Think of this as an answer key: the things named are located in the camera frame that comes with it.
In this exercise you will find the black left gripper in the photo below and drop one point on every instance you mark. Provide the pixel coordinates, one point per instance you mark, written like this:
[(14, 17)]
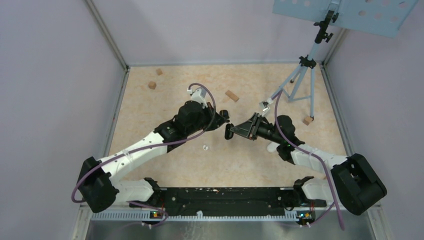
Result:
[(217, 120)]

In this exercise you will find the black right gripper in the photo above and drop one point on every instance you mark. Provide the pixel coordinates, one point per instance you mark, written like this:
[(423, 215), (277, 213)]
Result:
[(245, 128)]

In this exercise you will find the black oval charging case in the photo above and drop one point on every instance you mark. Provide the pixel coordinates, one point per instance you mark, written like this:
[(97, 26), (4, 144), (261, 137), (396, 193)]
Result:
[(228, 134)]

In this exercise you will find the white oval charging case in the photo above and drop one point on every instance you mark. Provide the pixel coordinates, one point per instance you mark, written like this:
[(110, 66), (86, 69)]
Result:
[(272, 147)]

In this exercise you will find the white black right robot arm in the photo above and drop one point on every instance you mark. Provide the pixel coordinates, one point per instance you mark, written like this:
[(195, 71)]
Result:
[(351, 178)]

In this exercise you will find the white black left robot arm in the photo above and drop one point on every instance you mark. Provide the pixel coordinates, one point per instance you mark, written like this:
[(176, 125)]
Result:
[(99, 179)]

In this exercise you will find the long wooden block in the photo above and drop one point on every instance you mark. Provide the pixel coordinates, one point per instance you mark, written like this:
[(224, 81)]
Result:
[(232, 95)]

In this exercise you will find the wooden block under tripod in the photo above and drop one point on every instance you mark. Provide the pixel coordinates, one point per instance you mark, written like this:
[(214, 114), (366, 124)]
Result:
[(308, 120)]

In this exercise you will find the wooden cube near corner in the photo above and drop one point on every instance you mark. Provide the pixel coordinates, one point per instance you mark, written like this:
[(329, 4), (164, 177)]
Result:
[(159, 72)]

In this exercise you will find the wooden cube left side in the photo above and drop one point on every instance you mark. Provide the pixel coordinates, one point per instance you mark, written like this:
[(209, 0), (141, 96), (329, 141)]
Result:
[(152, 85)]

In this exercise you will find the light blue tripod stand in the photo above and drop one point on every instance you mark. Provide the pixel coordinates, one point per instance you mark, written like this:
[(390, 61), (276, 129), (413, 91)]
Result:
[(291, 84)]

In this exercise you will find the light blue perforated panel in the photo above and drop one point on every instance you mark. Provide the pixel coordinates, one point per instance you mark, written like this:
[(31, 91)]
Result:
[(377, 17)]

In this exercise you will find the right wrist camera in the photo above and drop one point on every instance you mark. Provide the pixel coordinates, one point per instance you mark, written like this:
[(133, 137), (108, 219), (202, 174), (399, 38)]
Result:
[(265, 106)]

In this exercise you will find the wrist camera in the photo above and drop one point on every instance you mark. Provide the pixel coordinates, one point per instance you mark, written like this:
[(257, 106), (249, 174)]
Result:
[(199, 96), (265, 106)]

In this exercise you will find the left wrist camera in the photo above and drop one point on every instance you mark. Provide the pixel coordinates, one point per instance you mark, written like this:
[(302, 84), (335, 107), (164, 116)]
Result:
[(199, 96)]

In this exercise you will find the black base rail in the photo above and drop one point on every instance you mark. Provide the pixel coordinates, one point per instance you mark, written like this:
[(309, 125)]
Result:
[(230, 201)]

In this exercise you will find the white slotted cable duct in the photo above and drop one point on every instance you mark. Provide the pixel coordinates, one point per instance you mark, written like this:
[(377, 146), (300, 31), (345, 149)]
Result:
[(147, 215)]

